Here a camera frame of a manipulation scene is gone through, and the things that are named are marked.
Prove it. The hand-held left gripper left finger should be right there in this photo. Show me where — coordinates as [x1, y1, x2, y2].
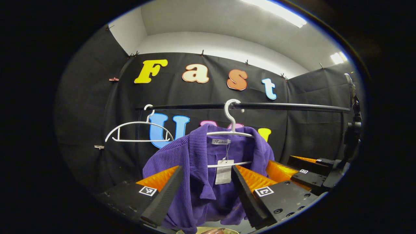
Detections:
[97, 165, 184, 228]

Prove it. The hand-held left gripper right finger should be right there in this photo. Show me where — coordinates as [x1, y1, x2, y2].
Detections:
[231, 164, 320, 229]

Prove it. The beige laundry hamper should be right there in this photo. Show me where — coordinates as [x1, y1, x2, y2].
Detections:
[177, 227, 241, 234]

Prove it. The purple ribbed jacket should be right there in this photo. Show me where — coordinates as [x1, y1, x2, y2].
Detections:
[142, 123, 276, 234]

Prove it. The black clothes rack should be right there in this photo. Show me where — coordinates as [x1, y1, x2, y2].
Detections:
[136, 101, 352, 160]

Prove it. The white clothes hanger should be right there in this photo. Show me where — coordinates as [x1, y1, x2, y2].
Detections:
[207, 99, 254, 168]
[105, 104, 174, 143]

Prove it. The small ceiling light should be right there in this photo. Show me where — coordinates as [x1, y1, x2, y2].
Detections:
[330, 52, 347, 64]

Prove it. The black backdrop cloth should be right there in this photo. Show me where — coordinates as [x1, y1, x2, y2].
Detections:
[55, 24, 361, 195]

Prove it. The long ceiling light panel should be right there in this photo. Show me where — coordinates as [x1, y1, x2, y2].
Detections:
[240, 0, 307, 28]

